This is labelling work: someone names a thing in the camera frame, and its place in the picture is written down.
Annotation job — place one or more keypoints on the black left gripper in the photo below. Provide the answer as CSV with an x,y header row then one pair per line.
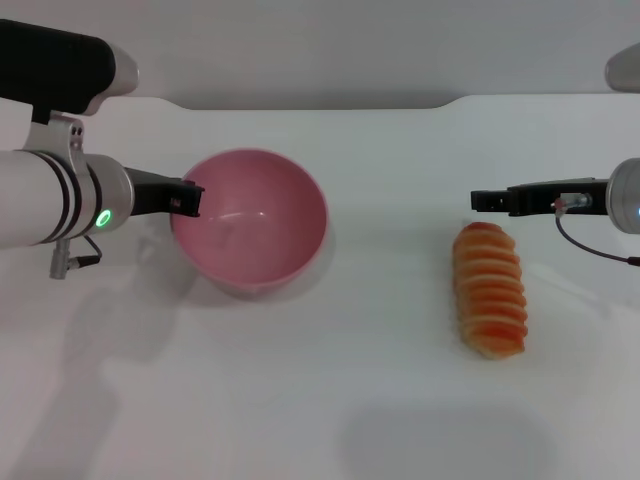
x,y
147,192

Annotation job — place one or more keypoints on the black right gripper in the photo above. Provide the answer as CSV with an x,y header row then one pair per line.
x,y
535,200

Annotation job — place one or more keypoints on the pink plastic bowl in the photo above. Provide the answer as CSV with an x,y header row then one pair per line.
x,y
260,225

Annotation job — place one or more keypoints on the orange ridged toy bread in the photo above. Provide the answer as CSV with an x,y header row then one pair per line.
x,y
492,295

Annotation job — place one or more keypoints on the silver left camera bracket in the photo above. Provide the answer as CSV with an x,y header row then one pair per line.
x,y
65,140

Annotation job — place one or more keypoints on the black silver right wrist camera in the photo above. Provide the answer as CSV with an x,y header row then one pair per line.
x,y
626,67

